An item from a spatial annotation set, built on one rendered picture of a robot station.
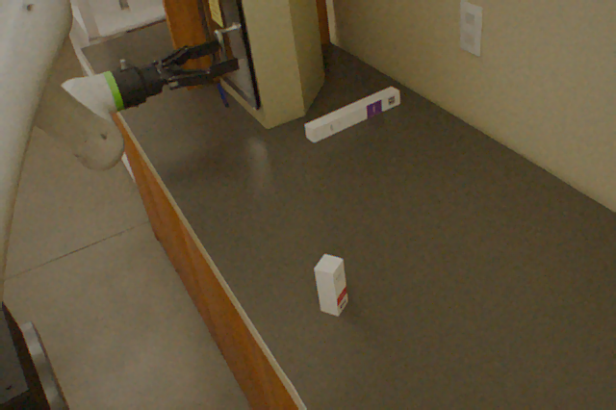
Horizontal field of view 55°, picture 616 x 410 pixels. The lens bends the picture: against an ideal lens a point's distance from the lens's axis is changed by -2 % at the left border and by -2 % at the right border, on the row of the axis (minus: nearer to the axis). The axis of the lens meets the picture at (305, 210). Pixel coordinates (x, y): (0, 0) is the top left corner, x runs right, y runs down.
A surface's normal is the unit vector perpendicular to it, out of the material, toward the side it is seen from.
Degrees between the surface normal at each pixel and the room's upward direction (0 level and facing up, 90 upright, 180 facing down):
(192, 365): 0
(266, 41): 90
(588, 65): 90
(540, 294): 0
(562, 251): 0
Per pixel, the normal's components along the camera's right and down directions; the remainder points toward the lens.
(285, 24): 0.47, 0.50
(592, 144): -0.87, 0.38
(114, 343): -0.13, -0.78
